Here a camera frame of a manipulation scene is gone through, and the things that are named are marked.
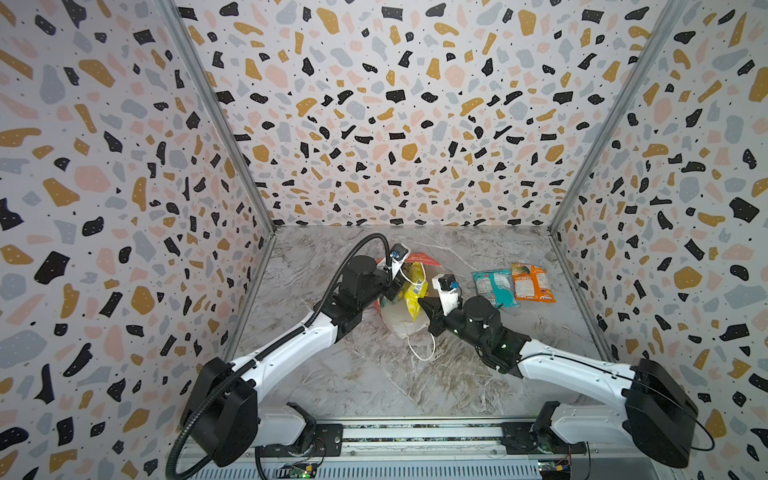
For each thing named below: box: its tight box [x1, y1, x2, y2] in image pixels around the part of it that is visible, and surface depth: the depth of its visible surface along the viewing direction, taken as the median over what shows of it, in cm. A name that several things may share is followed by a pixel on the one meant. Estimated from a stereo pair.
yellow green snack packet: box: [404, 261, 429, 321], surface depth 78 cm
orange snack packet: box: [512, 262, 557, 303], surface depth 104 cm
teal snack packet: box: [471, 269, 520, 308], surface depth 103 cm
